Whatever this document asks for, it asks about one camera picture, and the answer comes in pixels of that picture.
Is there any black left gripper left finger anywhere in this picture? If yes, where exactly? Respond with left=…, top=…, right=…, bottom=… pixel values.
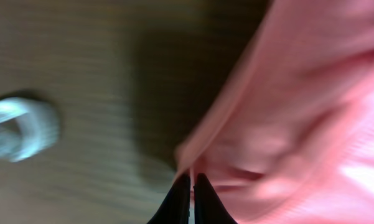
left=147, top=174, right=191, bottom=224

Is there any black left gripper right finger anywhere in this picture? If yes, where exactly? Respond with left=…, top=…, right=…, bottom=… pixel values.
left=194, top=173, right=237, bottom=224

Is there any pink cloth garment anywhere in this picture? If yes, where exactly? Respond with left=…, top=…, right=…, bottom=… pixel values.
left=177, top=0, right=374, bottom=223

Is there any white fern-print drawstring bag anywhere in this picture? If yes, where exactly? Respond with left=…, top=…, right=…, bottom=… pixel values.
left=0, top=97, right=60, bottom=162

